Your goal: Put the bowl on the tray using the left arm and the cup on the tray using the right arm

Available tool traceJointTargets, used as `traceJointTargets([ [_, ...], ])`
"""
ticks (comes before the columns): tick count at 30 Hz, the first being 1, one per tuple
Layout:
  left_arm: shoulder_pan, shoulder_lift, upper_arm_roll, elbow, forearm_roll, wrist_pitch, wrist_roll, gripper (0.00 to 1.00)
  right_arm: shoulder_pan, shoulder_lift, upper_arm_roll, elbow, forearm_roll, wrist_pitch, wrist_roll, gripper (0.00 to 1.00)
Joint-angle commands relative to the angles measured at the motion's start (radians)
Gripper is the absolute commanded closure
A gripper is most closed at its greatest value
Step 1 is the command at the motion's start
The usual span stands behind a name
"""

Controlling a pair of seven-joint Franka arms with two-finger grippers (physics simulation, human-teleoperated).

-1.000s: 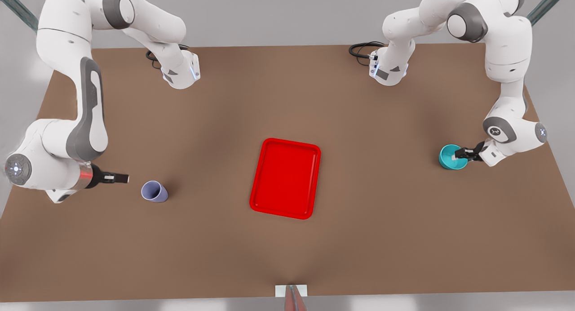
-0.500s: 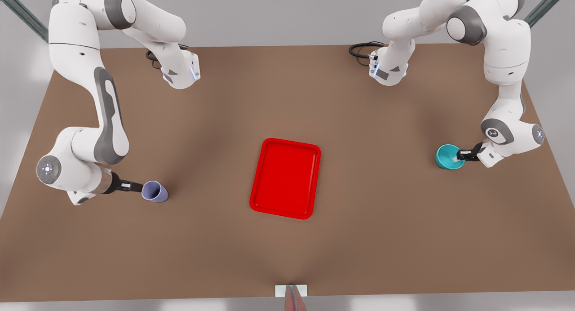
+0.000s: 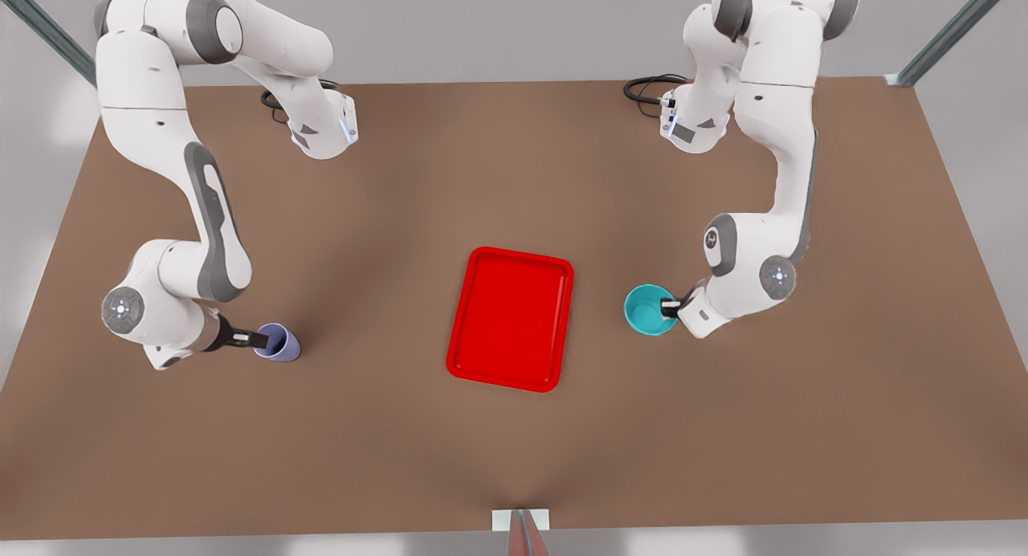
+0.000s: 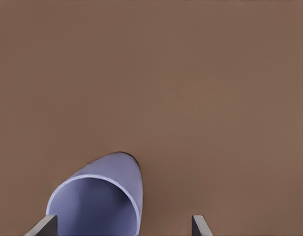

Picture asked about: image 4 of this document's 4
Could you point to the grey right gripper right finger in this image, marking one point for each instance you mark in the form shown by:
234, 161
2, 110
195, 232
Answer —
200, 227

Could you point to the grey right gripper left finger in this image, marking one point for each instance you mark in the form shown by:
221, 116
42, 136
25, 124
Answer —
45, 227

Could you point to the lavender blue cup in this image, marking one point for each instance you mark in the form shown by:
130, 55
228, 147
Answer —
104, 196

